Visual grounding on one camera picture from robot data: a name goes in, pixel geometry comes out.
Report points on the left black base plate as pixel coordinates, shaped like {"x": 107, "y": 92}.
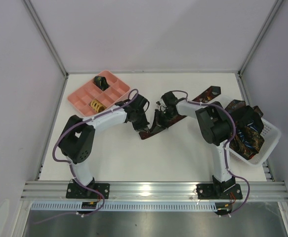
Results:
{"x": 75, "y": 191}

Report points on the right aluminium frame post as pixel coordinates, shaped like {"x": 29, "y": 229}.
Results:
{"x": 266, "y": 25}

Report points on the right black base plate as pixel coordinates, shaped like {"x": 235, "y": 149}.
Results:
{"x": 213, "y": 191}

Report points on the rolled black yellow tie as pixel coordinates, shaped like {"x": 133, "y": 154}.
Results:
{"x": 101, "y": 82}

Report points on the aluminium front rail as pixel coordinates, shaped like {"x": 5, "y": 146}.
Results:
{"x": 151, "y": 191}

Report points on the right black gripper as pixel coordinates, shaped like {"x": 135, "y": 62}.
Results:
{"x": 159, "y": 119}

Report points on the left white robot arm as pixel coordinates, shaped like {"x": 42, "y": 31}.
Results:
{"x": 76, "y": 140}

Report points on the aluminium frame post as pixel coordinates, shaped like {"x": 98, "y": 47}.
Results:
{"x": 266, "y": 25}
{"x": 44, "y": 35}

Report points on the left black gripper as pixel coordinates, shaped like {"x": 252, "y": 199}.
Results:
{"x": 141, "y": 124}

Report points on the rolled yellow patterned tie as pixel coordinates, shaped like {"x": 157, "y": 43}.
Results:
{"x": 97, "y": 106}

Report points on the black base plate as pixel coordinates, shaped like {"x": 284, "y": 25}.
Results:
{"x": 75, "y": 191}
{"x": 213, "y": 191}

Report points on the pink compartment organizer tray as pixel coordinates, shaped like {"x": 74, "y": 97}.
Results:
{"x": 81, "y": 98}

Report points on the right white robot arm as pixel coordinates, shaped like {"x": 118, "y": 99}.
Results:
{"x": 217, "y": 128}

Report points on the left aluminium frame post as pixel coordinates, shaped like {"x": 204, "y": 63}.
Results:
{"x": 44, "y": 35}

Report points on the white plastic basket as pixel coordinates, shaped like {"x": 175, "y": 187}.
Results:
{"x": 271, "y": 136}

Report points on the dark red patterned tie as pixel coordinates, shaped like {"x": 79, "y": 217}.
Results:
{"x": 169, "y": 99}

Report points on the pile of dark ties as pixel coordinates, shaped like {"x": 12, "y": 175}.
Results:
{"x": 249, "y": 126}

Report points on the white slotted cable duct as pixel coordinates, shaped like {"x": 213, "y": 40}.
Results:
{"x": 125, "y": 206}

